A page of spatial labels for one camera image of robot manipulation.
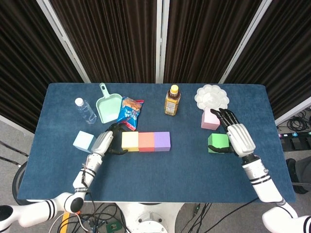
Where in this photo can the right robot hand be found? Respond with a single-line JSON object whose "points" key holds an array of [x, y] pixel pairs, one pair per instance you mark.
{"points": [[241, 140]]}

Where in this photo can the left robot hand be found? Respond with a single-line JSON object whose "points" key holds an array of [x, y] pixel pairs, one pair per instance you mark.
{"points": [[102, 143]]}

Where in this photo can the light blue foam cube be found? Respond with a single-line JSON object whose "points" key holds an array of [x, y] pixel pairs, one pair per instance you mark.
{"points": [[82, 141]]}

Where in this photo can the green foam cube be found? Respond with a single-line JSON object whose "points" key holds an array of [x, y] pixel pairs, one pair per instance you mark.
{"points": [[217, 140]]}

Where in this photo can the yellow foam cube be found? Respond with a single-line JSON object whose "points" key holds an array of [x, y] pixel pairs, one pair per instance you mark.
{"points": [[130, 140]]}

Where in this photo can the red foam cube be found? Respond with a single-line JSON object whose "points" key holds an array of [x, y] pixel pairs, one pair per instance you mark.
{"points": [[146, 140]]}

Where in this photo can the purple foam cube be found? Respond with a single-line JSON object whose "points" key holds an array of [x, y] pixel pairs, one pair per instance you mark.
{"points": [[162, 140]]}

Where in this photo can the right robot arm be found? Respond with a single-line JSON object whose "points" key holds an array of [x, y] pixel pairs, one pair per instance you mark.
{"points": [[260, 177]]}

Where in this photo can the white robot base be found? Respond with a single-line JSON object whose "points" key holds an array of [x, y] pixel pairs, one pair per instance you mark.
{"points": [[150, 218]]}

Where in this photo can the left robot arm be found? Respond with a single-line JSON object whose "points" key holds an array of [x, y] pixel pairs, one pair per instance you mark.
{"points": [[90, 165]]}

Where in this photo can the clear plastic water bottle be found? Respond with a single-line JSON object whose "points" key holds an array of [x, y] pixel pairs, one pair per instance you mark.
{"points": [[86, 112]]}

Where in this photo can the mint green dustpan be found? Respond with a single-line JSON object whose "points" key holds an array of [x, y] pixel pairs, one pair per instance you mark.
{"points": [[108, 109]]}

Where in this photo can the pink foam cube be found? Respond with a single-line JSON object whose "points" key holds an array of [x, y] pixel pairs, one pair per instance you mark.
{"points": [[207, 122]]}

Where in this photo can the blue snack bag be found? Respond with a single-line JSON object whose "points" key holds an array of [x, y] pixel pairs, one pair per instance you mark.
{"points": [[130, 114]]}

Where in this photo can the white flower paint palette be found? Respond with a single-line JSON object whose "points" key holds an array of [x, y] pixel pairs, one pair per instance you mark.
{"points": [[211, 98]]}

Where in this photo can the black power strip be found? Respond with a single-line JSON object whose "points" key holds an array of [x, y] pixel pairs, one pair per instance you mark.
{"points": [[294, 135]]}

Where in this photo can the blue table mat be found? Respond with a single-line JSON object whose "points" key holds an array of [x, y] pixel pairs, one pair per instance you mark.
{"points": [[155, 179]]}

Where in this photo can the yellow-capped tea bottle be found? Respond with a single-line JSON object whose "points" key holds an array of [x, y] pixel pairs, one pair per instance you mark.
{"points": [[172, 103]]}

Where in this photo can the green circuit board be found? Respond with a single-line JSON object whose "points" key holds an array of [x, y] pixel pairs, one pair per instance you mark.
{"points": [[113, 227]]}

